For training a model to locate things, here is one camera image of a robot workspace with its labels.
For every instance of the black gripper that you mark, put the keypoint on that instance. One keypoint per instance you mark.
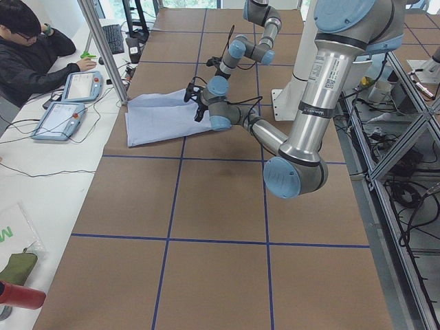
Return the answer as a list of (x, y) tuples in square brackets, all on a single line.
[(201, 108)]

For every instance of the light blue striped shirt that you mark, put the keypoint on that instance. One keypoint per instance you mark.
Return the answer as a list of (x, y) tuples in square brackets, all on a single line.
[(157, 117)]

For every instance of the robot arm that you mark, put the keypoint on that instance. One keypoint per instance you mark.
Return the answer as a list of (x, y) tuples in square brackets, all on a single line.
[(345, 30), (261, 51)]

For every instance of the black keyboard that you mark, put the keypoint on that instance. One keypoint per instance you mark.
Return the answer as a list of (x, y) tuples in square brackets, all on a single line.
[(113, 35)]

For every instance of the upper blue teach pendant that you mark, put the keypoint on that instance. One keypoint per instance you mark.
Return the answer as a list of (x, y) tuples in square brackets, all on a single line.
[(82, 86)]

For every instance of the blue teach pendant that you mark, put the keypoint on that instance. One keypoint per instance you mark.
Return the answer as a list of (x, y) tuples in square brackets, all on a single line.
[(60, 121), (82, 86)]

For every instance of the green scissors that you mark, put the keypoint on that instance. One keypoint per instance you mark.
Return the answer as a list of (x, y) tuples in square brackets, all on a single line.
[(87, 55)]

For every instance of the lower blue teach pendant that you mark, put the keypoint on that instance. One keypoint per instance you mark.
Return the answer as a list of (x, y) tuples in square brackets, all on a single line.
[(60, 121)]

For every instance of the seated person in black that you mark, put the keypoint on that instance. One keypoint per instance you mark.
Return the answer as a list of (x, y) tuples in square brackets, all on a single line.
[(28, 51)]

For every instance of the packaged white Mini shirt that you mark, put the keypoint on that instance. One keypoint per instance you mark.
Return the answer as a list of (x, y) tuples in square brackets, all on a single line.
[(18, 234)]

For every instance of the green folded cloth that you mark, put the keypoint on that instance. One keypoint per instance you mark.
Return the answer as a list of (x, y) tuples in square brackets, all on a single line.
[(19, 268)]

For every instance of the red bottle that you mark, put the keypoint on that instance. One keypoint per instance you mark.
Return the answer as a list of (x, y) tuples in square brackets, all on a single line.
[(20, 296)]

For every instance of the aluminium frame post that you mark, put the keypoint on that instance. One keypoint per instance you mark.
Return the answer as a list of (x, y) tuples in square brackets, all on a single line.
[(93, 22)]

